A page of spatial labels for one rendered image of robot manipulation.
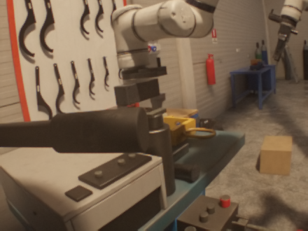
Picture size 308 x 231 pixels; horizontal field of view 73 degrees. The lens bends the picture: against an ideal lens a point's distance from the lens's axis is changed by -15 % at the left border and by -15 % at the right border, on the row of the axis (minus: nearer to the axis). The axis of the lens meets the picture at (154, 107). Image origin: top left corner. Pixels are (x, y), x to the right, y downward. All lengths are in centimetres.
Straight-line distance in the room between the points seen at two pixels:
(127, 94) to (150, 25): 18
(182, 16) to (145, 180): 35
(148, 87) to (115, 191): 34
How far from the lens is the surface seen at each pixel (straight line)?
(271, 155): 273
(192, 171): 61
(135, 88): 62
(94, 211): 39
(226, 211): 60
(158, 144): 52
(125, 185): 43
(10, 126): 19
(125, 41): 62
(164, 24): 54
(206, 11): 66
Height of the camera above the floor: 139
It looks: 12 degrees down
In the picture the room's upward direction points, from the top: 7 degrees counter-clockwise
